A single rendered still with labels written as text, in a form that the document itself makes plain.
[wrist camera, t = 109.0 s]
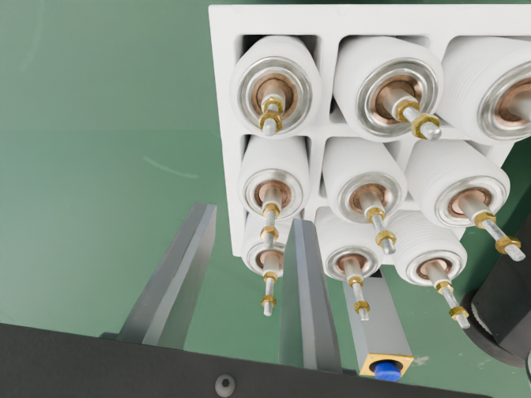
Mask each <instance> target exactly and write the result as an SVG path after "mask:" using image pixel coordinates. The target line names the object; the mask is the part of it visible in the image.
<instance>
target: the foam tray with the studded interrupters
mask: <svg viewBox="0 0 531 398"><path fill-rule="evenodd" d="M209 23H210V31H211V39H212V47H213V62H214V70H215V78H216V87H217V102H218V110H219V118H220V133H221V139H222V145H223V157H224V173H225V181H226V189H227V197H228V212H229V220H230V228H231V237H232V252H233V255H234V256H237V257H242V256H241V249H242V244H243V237H244V233H245V229H246V224H247V217H248V211H247V210H246V209H245V208H244V207H243V205H242V204H241V203H240V201H239V198H238V196H237V193H236V183H237V179H238V177H239V172H240V169H241V166H242V163H243V158H244V156H245V153H246V150H247V146H248V143H249V140H250V136H251V134H253V133H252V132H250V131H249V130H247V129H246V128H245V127H244V126H243V125H242V124H241V123H240V122H239V120H238V119H237V117H236V116H235V114H234V112H233V110H232V106H231V103H230V99H229V83H230V79H231V75H232V72H233V69H234V68H235V66H236V64H237V62H238V61H239V60H240V59H241V58H242V57H243V56H244V55H245V54H246V53H247V52H248V51H249V50H250V49H251V47H252V46H253V45H254V44H255V43H256V42H257V41H258V40H259V39H260V38H261V37H263V36H264V35H265V34H278V35H296V36H298V37H299V38H300V39H301V40H302V41H303V42H304V43H305V44H306V46H307V49H308V50H309V52H310V54H311V57H312V59H313V61H314V63H315V65H316V67H317V70H318V72H319V75H320V78H321V82H322V99H321V103H320V106H319V109H318V112H317V114H316V115H315V117H314V119H313V120H312V121H311V123H310V124H309V125H308V126H307V127H306V128H305V129H304V130H302V131H301V132H299V133H298V134H296V135H298V136H305V142H306V149H307V161H308V168H309V175H310V181H311V195H310V198H309V201H308V202H307V204H306V206H305V207H304V208H303V209H302V210H301V220H310V221H312V222H313V224H314V220H315V213H316V209H317V208H318V207H321V206H330V204H329V201H328V197H327V193H326V186H325V182H324V178H323V173H322V161H323V155H324V149H325V143H326V140H327V139H328V138H329V137H360V136H359V135H357V134H356V133H355V132H354V131H353V130H352V129H351V128H350V126H349V125H348V123H347V121H346V119H345V117H344V115H343V114H342V112H341V109H340V108H339V106H338V104H337V101H336V100H335V98H334V96H333V93H332V91H333V79H334V74H335V67H336V61H337V50H338V44H339V42H340V41H341V40H342V39H343V38H345V37H346V36H348V35H384V36H389V37H392V38H395V39H400V40H404V41H406V42H410V43H414V44H417V45H420V46H422V47H425V48H427V49H428V50H429V51H431V52H432V53H433V54H434V55H435V56H436V57H437V59H438V60H439V61H440V63H441V62H442V60H443V55H444V54H445V51H446V47H447V44H448V43H449V42H450V40H451V39H453V38H454V37H455V36H494V37H499V38H506V39H516V40H522V41H528V42H531V4H527V5H211V6H209ZM433 115H435V116H436V117H438V118H439V122H440V125H439V128H440V129H441V131H442V135H441V137H440V138H439V139H448V140H463V141H465V142H466V143H467V144H469V145H470V146H472V147H473V148H474V149H476V150H477V151H478V152H479V153H481V154H482V155H483V156H485V157H486V158H487V159H489V160H490V161H492V162H493V163H494V164H495V165H496V166H498V167H499V168H501V166H502V165H503V162H504V161H505V159H506V157H507V155H508V154H509V152H510V150H511V149H512V147H513V145H514V142H513V143H509V144H505V145H482V144H480V143H477V142H475V141H473V140H472V139H470V138H469V137H467V136H466V135H464V134H463V133H462V132H461V131H459V130H457V129H456V128H455V127H453V126H452V125H451V124H450V123H448V122H447V121H445V120H444V119H442V118H441V117H439V116H438V115H437V114H436V113H434V114H433ZM419 139H421V138H418V137H414V136H413V135H412V134H410V135H408V136H407V137H404V138H402V139H400V140H397V141H391V142H382V143H383V144H384V146H385V147H386V149H387V151H388V152H389V154H390V155H391V156H392V157H393V159H394V161H395V162H396V164H397V165H398V166H399V167H400V169H401V170H402V172H403V173H405V168H406V166H407V163H408V161H409V157H410V154H411V151H412V147H413V145H414V144H415V142H416V141H418V140H419Z"/></svg>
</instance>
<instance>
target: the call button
mask: <svg viewBox="0 0 531 398"><path fill-rule="evenodd" d="M375 368H376V370H375V378H376V379H381V380H387V381H397V380H399V379H400V378H401V371H400V370H399V369H398V368H397V367H396V366H395V365H394V364H393V363H388V362H386V363H381V364H378V365H377V366H376V367H375Z"/></svg>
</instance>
